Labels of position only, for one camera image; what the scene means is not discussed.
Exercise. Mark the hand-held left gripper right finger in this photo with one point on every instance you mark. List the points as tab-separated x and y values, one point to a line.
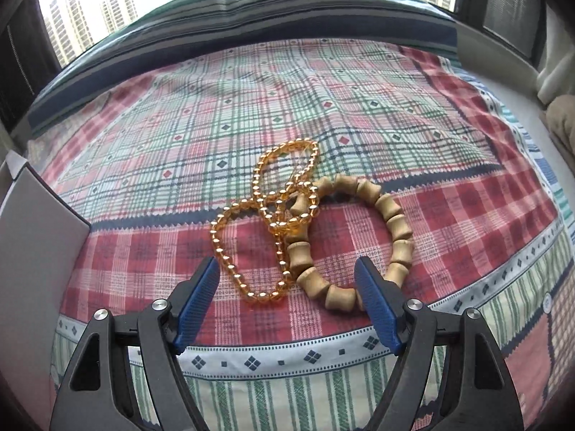
377	309

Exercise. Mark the white board panel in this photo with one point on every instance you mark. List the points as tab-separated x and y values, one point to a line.
36	256

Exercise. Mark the plaid patchwork blanket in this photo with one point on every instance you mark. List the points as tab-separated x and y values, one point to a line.
359	121

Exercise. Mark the green striped blanket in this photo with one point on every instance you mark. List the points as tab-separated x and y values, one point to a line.
224	13

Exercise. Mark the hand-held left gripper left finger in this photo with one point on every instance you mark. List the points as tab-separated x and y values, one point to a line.
197	305

